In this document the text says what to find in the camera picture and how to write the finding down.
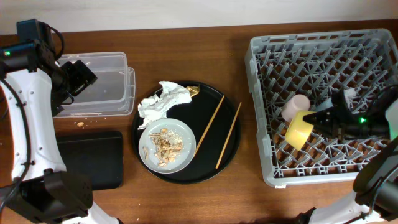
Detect yellow bowl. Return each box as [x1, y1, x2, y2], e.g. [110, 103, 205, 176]
[285, 110, 314, 151]

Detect pink cup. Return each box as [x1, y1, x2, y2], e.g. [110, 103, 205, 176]
[281, 94, 310, 122]

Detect white napkin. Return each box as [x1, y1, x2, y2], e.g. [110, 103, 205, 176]
[137, 81, 192, 130]

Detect wooden chopstick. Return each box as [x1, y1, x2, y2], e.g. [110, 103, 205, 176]
[194, 95, 225, 157]
[215, 102, 242, 169]

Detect food scraps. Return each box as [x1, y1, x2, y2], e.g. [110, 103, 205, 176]
[142, 128, 183, 167]

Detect grey plate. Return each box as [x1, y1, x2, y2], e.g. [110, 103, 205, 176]
[138, 118, 196, 174]

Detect gold foil wrapper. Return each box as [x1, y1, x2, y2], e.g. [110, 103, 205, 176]
[186, 85, 200, 98]

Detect light blue cup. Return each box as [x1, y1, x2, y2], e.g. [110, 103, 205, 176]
[314, 98, 333, 112]

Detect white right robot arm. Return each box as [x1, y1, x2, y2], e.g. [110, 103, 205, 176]
[285, 85, 397, 223]

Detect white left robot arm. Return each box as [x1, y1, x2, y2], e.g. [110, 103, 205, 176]
[1, 19, 119, 223]

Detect grey dishwasher rack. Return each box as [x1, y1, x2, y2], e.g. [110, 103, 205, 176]
[245, 29, 397, 187]

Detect clear plastic bin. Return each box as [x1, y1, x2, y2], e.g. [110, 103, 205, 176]
[56, 52, 136, 118]

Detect black rectangular bin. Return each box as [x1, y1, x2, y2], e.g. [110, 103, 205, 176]
[57, 131, 124, 190]

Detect round black tray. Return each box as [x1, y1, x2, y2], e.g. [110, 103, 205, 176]
[144, 81, 241, 184]

